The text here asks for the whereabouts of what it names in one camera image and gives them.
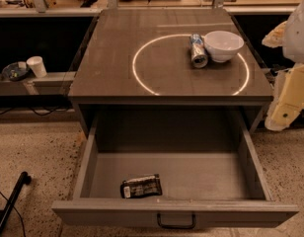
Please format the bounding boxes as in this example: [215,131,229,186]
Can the black rxbar chocolate bar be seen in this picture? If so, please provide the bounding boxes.
[120,174,163,198]

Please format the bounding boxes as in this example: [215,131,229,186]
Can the black drawer handle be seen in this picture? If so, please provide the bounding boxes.
[156,213,196,230]

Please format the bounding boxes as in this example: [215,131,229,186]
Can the grey open top drawer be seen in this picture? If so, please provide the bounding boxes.
[52,108,298,229]

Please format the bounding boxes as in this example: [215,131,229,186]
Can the white ceramic bowl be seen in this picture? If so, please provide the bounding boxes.
[203,31,244,63]

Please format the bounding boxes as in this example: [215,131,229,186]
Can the black floor cable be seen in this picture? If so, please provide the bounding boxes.
[0,167,28,237]

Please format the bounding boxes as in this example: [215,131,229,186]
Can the low grey side shelf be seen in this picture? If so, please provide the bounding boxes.
[0,72,75,96]

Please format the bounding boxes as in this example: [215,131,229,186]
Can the grey counter cabinet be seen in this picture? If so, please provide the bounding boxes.
[69,9,272,130]

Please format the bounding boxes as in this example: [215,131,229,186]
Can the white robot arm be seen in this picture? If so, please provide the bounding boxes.
[262,0,304,131]

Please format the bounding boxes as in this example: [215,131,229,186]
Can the black pole on floor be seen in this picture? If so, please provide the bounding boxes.
[0,172,32,237]

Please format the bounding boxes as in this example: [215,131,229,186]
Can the dark round dish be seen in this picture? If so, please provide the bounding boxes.
[2,61,31,82]

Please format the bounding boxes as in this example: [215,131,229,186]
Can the silver blue soda can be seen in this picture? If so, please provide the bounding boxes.
[190,34,208,68]

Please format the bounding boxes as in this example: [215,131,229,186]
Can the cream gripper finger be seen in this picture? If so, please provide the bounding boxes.
[265,63,304,131]
[262,21,286,48]

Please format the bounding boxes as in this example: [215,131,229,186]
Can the white paper cup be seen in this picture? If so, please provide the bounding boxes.
[27,56,46,78]

